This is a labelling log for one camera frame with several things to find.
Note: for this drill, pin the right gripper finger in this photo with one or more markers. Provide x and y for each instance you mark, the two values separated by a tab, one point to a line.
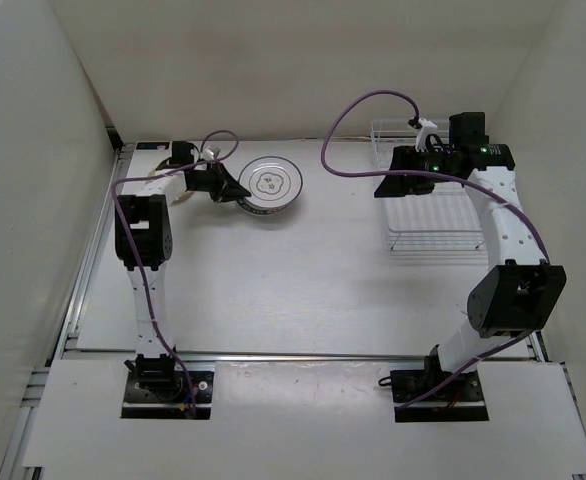
422	183
394	186

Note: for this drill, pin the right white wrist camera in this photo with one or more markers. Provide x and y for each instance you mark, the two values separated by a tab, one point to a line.
424	128

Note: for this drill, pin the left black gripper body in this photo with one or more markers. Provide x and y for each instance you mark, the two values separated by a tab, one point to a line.
204	180

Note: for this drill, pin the white wire dish rack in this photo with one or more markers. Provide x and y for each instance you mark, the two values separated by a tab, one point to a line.
442	223

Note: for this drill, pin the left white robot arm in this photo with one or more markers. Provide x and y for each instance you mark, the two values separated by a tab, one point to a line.
144	244

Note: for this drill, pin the aluminium rail bar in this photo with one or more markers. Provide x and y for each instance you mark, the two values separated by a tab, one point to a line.
241	357

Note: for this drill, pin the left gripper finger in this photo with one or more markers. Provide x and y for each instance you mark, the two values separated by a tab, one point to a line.
228	179
224	194

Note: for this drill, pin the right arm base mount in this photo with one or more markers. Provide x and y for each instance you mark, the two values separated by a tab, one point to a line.
460	400

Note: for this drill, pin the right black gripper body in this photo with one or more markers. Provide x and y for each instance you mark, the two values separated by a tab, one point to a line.
411	160

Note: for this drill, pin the white front board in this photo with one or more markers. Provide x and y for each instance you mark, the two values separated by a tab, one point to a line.
306	421

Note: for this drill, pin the cream plate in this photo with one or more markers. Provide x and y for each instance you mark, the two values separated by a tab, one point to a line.
181	198
162	170

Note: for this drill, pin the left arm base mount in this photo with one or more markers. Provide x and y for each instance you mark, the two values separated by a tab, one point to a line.
163	395

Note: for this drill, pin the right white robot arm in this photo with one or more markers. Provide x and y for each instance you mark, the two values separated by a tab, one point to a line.
522	286

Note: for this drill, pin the green rim text plate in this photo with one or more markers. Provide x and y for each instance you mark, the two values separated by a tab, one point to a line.
257	211

